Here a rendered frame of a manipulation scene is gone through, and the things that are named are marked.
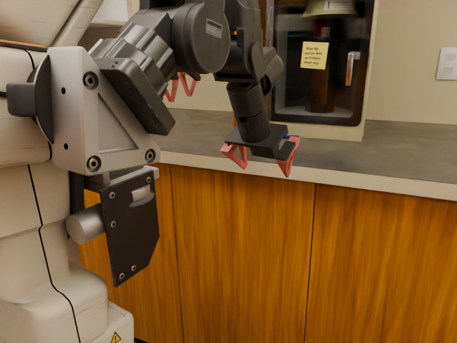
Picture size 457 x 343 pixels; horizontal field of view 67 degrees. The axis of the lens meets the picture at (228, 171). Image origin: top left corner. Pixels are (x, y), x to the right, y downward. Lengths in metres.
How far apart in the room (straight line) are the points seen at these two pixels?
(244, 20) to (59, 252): 0.42
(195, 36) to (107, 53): 0.10
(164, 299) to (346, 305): 0.65
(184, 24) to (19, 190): 0.28
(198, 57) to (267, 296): 0.89
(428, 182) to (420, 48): 0.78
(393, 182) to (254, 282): 0.53
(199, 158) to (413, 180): 0.55
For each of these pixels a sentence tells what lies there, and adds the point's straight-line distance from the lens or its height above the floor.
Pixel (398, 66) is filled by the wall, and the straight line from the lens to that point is 1.57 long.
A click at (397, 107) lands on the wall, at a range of 1.58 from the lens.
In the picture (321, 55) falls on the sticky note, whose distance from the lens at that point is 1.13.
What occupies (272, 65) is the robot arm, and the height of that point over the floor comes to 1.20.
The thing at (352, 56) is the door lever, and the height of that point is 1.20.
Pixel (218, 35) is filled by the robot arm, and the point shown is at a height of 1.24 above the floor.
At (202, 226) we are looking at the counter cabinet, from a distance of 1.12.
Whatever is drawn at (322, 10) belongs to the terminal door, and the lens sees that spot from 1.14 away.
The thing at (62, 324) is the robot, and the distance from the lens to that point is 0.57.
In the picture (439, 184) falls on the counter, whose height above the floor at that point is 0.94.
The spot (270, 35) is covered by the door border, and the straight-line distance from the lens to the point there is 1.17.
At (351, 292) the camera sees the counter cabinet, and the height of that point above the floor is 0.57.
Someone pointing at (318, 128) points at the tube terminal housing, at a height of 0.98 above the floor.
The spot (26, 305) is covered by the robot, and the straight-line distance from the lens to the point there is 0.56.
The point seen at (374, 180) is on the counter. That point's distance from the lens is 0.88.
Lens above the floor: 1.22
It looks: 20 degrees down
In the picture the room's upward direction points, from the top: 1 degrees counter-clockwise
